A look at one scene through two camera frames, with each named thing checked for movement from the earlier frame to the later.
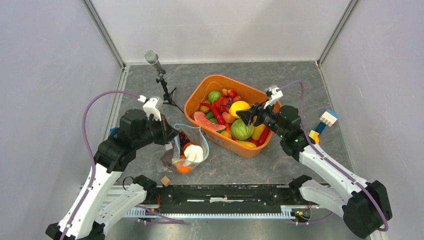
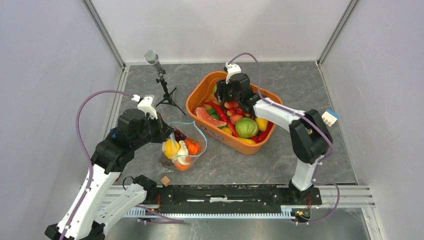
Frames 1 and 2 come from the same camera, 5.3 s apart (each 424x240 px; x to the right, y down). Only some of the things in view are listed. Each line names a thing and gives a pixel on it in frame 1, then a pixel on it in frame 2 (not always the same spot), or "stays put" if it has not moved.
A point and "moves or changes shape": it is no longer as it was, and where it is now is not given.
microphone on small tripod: x=152 y=57 stays put
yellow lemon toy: x=238 y=105 → x=170 y=148
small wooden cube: x=165 y=181 stays put
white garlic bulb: x=194 y=153 → x=183 y=152
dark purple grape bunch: x=183 y=139 moves or changes shape
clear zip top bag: x=190 y=148 moves or changes shape
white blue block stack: x=329 y=118 stays put
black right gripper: x=257 y=110 → x=222 y=86
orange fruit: x=181 y=168 stays put
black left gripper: x=168 y=133 stays put
